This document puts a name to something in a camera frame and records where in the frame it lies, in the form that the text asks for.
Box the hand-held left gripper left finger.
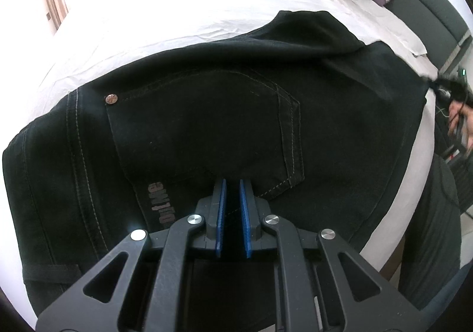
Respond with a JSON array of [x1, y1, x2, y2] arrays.
[[35, 179, 227, 332]]

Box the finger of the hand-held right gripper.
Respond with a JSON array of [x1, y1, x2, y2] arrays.
[[421, 74, 452, 97]]

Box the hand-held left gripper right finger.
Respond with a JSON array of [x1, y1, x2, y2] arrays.
[[239, 179, 434, 332]]

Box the black denim pants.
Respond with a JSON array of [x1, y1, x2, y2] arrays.
[[2, 10, 435, 331]]

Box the person's right hand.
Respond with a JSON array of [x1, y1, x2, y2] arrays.
[[447, 98, 473, 151]]

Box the person's grey trouser leg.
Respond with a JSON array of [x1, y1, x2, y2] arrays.
[[398, 154, 467, 313]]

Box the white bed sheet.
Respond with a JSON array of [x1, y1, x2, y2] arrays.
[[35, 0, 441, 279]]

